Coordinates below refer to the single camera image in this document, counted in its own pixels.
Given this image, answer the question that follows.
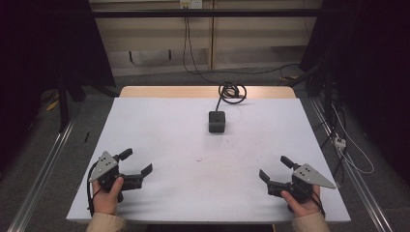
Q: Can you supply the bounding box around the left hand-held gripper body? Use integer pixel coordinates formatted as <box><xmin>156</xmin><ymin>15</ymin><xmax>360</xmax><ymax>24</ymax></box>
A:
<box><xmin>89</xmin><ymin>151</ymin><xmax>144</xmax><ymax>203</ymax></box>

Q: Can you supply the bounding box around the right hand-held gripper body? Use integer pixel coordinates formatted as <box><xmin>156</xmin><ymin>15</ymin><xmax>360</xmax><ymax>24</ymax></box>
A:
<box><xmin>266</xmin><ymin>162</ymin><xmax>337</xmax><ymax>205</ymax></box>

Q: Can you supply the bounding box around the person's right hand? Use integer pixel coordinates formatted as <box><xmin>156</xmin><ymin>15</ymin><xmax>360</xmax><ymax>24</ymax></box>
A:
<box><xmin>279</xmin><ymin>185</ymin><xmax>323</xmax><ymax>218</ymax></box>

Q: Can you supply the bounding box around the person's left hand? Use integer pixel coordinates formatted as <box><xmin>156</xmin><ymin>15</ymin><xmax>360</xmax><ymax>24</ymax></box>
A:
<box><xmin>91</xmin><ymin>176</ymin><xmax>125</xmax><ymax>217</ymax></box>

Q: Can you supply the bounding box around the white table cover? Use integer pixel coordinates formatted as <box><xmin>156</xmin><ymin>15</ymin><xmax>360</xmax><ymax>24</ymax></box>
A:
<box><xmin>66</xmin><ymin>97</ymin><xmax>352</xmax><ymax>224</ymax></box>

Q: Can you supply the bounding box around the white power strip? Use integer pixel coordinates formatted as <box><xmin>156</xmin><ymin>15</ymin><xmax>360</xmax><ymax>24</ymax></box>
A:
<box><xmin>334</xmin><ymin>135</ymin><xmax>347</xmax><ymax>153</ymax></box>

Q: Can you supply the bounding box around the black cube device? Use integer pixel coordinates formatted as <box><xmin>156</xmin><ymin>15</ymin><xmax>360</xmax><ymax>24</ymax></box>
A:
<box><xmin>208</xmin><ymin>110</ymin><xmax>226</xmax><ymax>134</ymax></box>

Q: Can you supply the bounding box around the wooden table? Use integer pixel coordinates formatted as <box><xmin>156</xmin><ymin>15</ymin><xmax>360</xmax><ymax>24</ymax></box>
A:
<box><xmin>119</xmin><ymin>85</ymin><xmax>297</xmax><ymax>100</ymax></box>

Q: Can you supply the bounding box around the black metal stand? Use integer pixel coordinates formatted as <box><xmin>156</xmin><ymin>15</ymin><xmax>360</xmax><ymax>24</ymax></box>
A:
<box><xmin>55</xmin><ymin>72</ymin><xmax>89</xmax><ymax>133</ymax></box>

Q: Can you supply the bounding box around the yellow floor tape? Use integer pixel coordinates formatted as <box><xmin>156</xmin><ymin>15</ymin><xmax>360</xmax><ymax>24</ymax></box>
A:
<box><xmin>45</xmin><ymin>93</ymin><xmax>61</xmax><ymax>112</ymax></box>

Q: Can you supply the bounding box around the black curtain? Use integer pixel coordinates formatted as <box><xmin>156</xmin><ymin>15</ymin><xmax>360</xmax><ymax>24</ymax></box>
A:
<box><xmin>299</xmin><ymin>0</ymin><xmax>410</xmax><ymax>187</ymax></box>
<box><xmin>0</xmin><ymin>0</ymin><xmax>116</xmax><ymax>177</ymax></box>

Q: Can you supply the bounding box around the black horizontal bar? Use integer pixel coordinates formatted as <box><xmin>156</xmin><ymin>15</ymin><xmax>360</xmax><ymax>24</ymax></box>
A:
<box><xmin>90</xmin><ymin>8</ymin><xmax>323</xmax><ymax>18</ymax></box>

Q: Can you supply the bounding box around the left hand-held gripper black cable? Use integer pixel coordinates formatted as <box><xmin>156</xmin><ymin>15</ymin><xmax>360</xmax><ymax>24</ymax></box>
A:
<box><xmin>85</xmin><ymin>161</ymin><xmax>102</xmax><ymax>218</ymax></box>

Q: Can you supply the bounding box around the hand-held gripper black cable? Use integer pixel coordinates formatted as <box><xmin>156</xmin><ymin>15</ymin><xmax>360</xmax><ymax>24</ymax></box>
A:
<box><xmin>85</xmin><ymin>161</ymin><xmax>102</xmax><ymax>218</ymax></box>
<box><xmin>301</xmin><ymin>188</ymin><xmax>327</xmax><ymax>218</ymax></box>

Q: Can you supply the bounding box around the right hand-held gripper black cable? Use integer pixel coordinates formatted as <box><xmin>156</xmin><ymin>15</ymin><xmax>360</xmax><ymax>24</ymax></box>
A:
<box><xmin>301</xmin><ymin>188</ymin><xmax>327</xmax><ymax>218</ymax></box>

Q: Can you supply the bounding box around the aluminium floor rail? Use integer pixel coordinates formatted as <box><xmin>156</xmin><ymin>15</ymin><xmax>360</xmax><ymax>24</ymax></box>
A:
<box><xmin>6</xmin><ymin>118</ymin><xmax>77</xmax><ymax>232</ymax></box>
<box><xmin>308</xmin><ymin>97</ymin><xmax>395</xmax><ymax>232</ymax></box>

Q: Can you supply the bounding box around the white cable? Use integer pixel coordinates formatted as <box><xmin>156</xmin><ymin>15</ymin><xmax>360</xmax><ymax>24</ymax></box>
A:
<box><xmin>331</xmin><ymin>103</ymin><xmax>375</xmax><ymax>176</ymax></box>

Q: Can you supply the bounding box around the bundle of black cables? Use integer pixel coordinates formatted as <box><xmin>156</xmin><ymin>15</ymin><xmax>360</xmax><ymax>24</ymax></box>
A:
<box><xmin>305</xmin><ymin>64</ymin><xmax>348</xmax><ymax>182</ymax></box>

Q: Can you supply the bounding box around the coiled black cable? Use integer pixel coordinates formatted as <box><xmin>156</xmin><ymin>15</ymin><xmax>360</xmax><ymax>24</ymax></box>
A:
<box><xmin>215</xmin><ymin>81</ymin><xmax>248</xmax><ymax>113</ymax></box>

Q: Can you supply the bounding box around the black cable from wall socket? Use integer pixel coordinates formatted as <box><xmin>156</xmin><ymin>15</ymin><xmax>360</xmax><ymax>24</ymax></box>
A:
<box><xmin>182</xmin><ymin>7</ymin><xmax>303</xmax><ymax>85</ymax></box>

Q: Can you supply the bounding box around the white wall socket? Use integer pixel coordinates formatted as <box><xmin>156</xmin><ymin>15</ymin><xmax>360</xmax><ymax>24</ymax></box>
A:
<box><xmin>179</xmin><ymin>0</ymin><xmax>203</xmax><ymax>10</ymax></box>

